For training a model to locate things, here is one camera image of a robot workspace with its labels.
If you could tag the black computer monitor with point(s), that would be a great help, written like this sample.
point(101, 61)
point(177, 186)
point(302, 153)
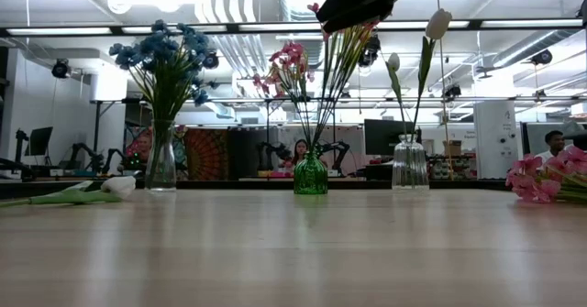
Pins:
point(380, 137)
point(40, 139)

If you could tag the green glass vase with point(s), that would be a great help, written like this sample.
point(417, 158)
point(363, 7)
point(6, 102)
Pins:
point(311, 178)

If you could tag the black partition panel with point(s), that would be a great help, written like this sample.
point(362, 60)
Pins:
point(243, 151)

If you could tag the ribbed clear glass vase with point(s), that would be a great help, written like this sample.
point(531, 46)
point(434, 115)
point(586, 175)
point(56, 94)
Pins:
point(409, 165)

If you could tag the black background rig frame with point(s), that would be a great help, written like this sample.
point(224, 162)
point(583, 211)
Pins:
point(97, 128)

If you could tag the cardboard box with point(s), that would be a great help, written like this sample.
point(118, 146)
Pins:
point(453, 148)

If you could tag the black ceiling spotlight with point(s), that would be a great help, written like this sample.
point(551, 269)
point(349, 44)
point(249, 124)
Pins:
point(370, 52)
point(210, 60)
point(542, 57)
point(453, 91)
point(61, 69)

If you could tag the person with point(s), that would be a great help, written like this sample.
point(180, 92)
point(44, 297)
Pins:
point(300, 149)
point(554, 142)
point(141, 149)

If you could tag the black overhead frame beam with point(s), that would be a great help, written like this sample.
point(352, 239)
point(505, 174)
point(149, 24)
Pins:
point(474, 23)

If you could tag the silver ceiling duct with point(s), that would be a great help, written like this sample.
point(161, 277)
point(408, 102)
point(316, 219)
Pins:
point(527, 48)

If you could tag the white LED light bar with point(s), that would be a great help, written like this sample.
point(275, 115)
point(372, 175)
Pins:
point(408, 25)
point(532, 23)
point(238, 27)
point(59, 31)

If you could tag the orange patterned tapestry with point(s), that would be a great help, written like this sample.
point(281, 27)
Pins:
point(206, 153)

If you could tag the tall clear glass vase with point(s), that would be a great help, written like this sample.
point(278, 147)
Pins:
point(160, 169)

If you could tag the black background robot arm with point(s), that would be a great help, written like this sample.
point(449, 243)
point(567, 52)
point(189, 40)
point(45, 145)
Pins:
point(270, 153)
point(114, 158)
point(85, 153)
point(337, 151)

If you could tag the black aluminium table frame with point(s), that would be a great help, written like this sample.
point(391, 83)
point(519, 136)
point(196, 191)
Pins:
point(229, 184)

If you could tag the white column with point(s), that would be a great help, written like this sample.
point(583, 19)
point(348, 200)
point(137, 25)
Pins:
point(497, 123)

